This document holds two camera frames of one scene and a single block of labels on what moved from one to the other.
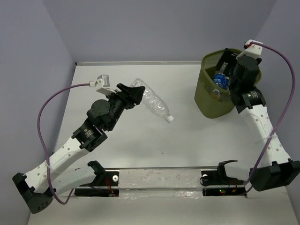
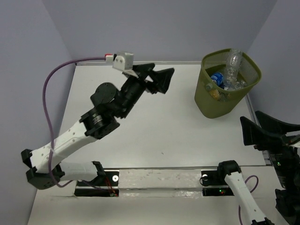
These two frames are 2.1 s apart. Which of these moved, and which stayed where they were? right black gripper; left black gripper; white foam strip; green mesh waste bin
Moved: left black gripper; right black gripper
Stayed: green mesh waste bin; white foam strip
